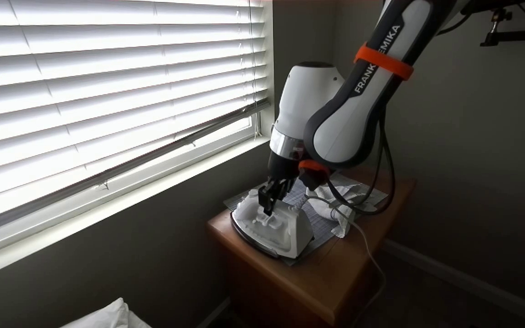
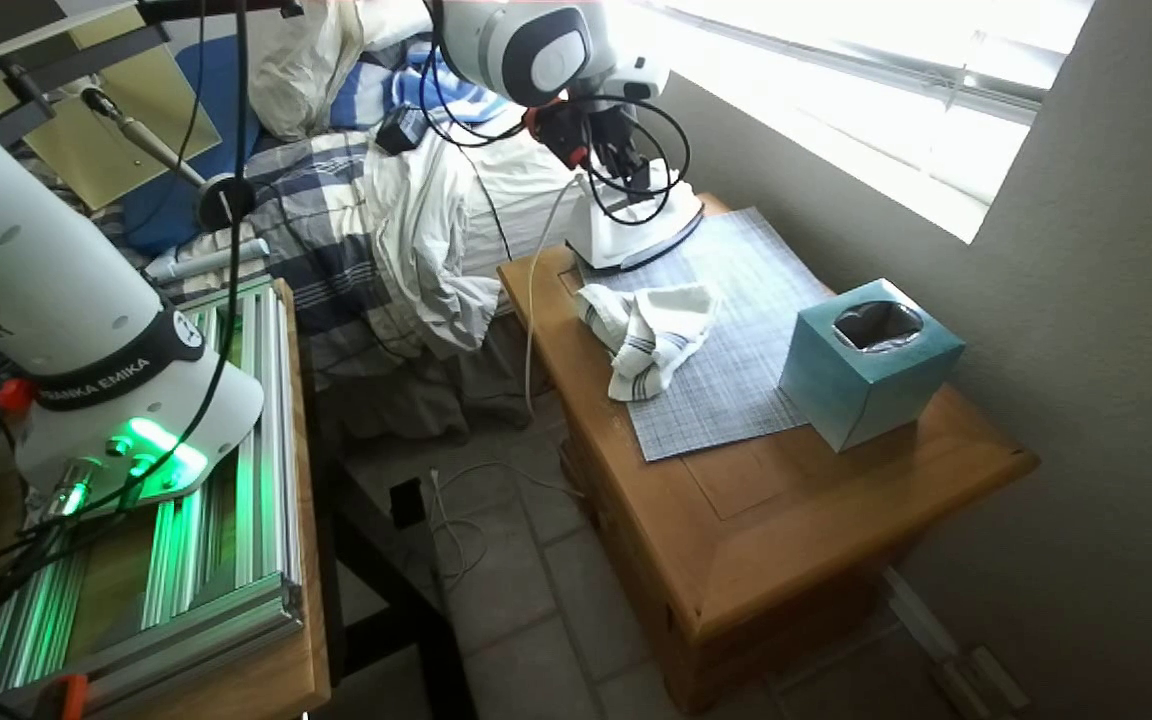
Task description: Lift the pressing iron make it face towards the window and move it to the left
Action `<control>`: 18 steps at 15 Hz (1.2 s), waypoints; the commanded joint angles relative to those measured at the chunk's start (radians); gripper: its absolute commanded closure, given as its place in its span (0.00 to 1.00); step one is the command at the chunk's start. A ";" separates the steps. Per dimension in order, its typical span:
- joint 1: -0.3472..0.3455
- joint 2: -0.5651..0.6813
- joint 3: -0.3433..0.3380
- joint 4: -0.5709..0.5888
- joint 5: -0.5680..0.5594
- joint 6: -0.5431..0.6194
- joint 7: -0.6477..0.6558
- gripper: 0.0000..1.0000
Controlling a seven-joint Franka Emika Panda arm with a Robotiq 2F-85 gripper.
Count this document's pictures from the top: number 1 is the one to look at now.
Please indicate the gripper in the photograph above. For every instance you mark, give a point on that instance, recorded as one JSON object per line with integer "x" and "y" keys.
{"x": 283, "y": 167}

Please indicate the white pressing iron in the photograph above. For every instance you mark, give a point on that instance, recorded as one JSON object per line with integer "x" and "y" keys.
{"x": 285, "y": 232}

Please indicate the camera on mount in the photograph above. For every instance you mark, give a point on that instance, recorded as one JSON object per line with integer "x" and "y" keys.
{"x": 517, "y": 34}

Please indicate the white crumpled cloth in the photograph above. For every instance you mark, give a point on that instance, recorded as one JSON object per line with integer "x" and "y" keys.
{"x": 331, "y": 207}

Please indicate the grey checked mat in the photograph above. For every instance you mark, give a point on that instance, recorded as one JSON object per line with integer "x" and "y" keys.
{"x": 319, "y": 225}

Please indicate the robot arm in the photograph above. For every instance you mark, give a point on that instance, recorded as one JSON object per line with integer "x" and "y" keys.
{"x": 358, "y": 114}

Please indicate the white window blinds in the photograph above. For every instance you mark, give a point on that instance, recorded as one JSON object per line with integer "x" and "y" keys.
{"x": 107, "y": 91}

